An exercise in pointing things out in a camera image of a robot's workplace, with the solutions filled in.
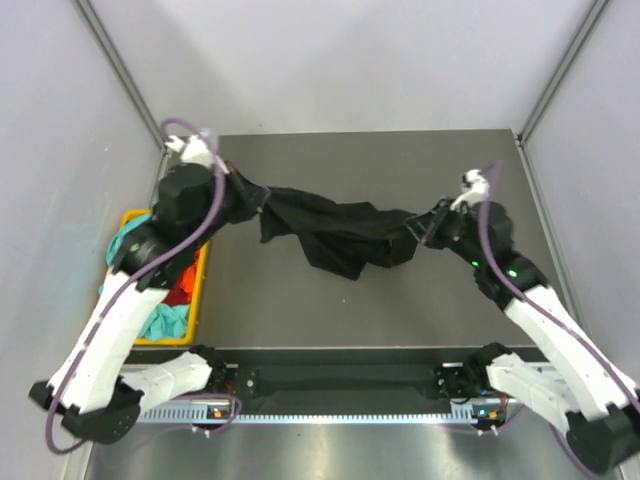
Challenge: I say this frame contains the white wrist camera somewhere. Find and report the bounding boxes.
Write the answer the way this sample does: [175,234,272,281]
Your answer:
[450,169,490,211]
[164,135,214,168]

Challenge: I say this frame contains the right aluminium frame post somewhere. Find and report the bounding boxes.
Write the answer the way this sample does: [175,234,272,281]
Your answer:
[515,0,612,146]

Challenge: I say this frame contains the dark red t-shirt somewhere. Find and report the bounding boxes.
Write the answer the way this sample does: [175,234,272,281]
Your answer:
[164,285,192,307]

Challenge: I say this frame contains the black t-shirt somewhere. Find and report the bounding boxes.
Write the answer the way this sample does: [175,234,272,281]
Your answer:
[260,187,418,281]

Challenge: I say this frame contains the orange t-shirt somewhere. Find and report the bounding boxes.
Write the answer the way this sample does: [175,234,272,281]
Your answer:
[179,251,200,302]

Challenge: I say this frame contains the yellow plastic bin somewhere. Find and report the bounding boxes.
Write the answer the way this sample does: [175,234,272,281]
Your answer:
[119,208,212,347]

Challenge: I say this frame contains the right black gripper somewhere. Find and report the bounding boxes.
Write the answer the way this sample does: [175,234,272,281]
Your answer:
[406,196,485,268]

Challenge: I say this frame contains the aluminium frame post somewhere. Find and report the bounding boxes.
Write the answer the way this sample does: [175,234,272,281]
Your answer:
[515,0,612,146]
[71,0,164,149]

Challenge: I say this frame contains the teal t-shirt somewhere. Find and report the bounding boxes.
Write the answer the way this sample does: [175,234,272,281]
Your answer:
[106,210,191,342]

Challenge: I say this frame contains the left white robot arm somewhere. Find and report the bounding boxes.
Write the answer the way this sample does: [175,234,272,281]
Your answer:
[29,159,270,455]

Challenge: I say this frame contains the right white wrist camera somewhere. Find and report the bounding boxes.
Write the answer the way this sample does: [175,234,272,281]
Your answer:
[450,169,490,211]

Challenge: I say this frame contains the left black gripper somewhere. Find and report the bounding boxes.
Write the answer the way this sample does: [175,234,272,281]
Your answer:
[187,160,269,250]

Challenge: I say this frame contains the left aluminium frame post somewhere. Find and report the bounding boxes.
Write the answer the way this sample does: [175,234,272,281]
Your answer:
[71,0,164,149]

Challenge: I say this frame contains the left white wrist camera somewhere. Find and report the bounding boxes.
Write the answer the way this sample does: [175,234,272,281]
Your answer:
[164,135,214,168]

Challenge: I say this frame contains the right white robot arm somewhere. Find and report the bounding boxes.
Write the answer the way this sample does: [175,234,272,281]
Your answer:
[405,199,639,475]

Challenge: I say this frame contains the slotted grey cable duct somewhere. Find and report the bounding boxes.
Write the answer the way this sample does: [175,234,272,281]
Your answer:
[137,401,506,425]

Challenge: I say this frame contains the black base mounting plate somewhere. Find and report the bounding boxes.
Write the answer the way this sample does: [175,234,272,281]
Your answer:
[205,347,504,414]

